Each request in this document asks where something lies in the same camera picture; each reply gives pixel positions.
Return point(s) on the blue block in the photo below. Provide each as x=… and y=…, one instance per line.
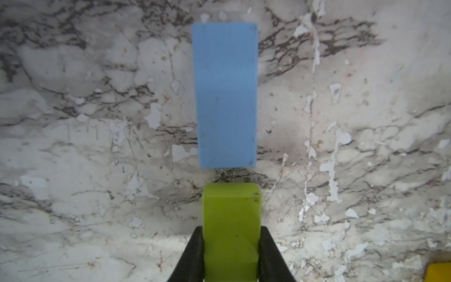
x=225, y=62

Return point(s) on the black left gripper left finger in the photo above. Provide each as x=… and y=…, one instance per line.
x=190, y=267

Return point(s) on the yellow block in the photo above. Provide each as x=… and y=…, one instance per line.
x=438, y=272

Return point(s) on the green block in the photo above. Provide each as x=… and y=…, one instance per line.
x=231, y=231

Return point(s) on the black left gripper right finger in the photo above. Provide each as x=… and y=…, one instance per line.
x=271, y=265

